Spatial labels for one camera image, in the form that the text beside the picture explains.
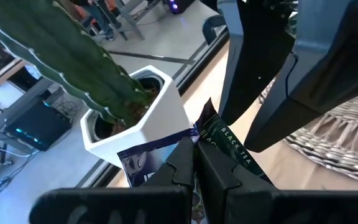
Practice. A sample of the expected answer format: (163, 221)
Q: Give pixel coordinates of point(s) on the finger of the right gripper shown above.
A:
(322, 77)
(253, 62)

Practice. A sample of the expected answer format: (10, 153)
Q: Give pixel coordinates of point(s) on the black computer case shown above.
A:
(39, 127)

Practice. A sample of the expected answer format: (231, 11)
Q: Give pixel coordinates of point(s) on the wooden board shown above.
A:
(2, 76)

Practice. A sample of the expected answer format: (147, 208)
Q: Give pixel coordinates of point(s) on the grey metal beam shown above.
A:
(20, 104)

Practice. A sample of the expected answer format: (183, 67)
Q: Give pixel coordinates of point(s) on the purple black tea packet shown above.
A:
(225, 137)

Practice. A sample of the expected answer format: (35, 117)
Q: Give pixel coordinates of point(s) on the white hexagonal plant pot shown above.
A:
(163, 115)

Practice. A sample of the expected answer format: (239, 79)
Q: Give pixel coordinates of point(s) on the green cactus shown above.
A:
(57, 46)

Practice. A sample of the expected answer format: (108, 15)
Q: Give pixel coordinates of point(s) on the person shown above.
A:
(99, 15)

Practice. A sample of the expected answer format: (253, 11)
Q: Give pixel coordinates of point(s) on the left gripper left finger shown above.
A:
(154, 202)

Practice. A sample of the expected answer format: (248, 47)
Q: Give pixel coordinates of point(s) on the grey metal table frame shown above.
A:
(132, 23)

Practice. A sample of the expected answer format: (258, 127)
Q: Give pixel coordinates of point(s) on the black device with purple light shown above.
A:
(179, 6)

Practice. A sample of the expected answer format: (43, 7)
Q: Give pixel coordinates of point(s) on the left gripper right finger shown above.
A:
(244, 202)

